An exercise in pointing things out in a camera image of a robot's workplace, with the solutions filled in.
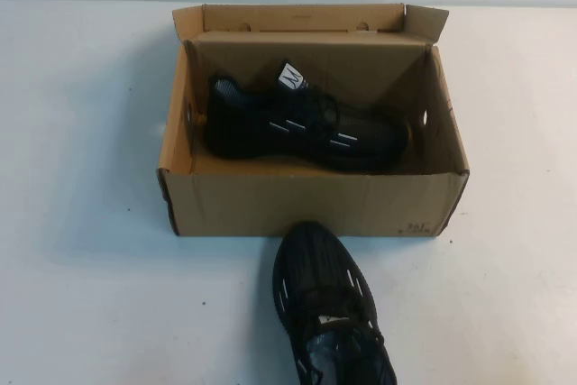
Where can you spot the black sneaker with white stripes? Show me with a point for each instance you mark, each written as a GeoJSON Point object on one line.
{"type": "Point", "coordinates": [315, 277]}
{"type": "Point", "coordinates": [252, 132]}

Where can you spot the brown cardboard shoe box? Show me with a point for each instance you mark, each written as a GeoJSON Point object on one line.
{"type": "Point", "coordinates": [252, 204]}

